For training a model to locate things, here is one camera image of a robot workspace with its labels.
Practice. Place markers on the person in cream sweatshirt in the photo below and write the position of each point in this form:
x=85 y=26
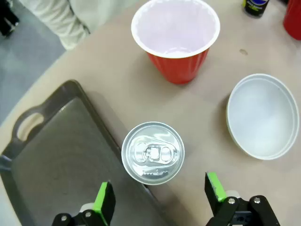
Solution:
x=68 y=21

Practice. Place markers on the black can white print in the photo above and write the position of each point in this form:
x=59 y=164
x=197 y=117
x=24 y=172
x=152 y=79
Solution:
x=152 y=153

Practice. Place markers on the white foam bowl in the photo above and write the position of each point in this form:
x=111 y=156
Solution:
x=261 y=117

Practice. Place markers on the red plastic cup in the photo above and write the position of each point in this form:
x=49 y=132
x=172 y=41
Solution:
x=294 y=18
x=176 y=66

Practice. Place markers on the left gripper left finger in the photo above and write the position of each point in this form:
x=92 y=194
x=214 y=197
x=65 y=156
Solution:
x=110 y=202

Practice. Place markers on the dark brown plastic tray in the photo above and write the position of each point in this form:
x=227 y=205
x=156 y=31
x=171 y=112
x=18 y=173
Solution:
x=58 y=164

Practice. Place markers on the bystander black trouser leg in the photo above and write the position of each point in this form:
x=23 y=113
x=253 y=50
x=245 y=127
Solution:
x=7 y=18

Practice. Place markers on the black can green print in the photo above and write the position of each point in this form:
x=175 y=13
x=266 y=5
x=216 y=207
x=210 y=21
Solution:
x=255 y=10

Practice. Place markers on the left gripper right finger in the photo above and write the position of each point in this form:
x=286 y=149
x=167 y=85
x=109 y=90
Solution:
x=211 y=188

